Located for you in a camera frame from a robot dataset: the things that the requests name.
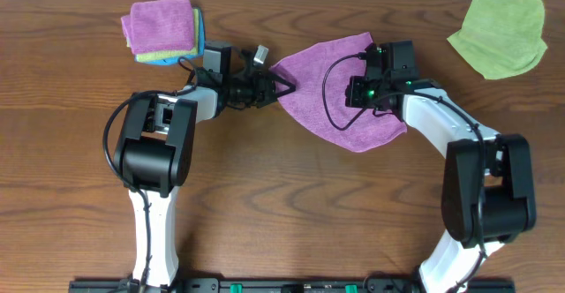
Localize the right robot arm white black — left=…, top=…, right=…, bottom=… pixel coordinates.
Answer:
left=345, top=76, right=537, bottom=292

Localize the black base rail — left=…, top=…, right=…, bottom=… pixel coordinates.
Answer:
left=68, top=277, right=516, bottom=293

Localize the purple microfiber cloth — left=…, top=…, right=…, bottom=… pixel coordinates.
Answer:
left=269, top=32, right=407, bottom=153

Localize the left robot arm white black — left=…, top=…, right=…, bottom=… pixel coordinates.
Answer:
left=104, top=41, right=296, bottom=292

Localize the folded blue cloth in stack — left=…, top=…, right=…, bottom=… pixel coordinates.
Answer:
left=135, top=6, right=207, bottom=67

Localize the folded yellow-green cloth in stack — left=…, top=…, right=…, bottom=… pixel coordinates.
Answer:
left=125, top=7, right=200, bottom=64

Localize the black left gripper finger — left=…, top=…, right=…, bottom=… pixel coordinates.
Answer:
left=275, top=87, right=296, bottom=105
left=270, top=72, right=295, bottom=88

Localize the folded purple cloth on stack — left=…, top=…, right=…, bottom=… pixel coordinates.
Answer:
left=121, top=0, right=195, bottom=55

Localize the green microfiber cloth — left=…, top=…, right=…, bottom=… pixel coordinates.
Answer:
left=448, top=0, right=547, bottom=80

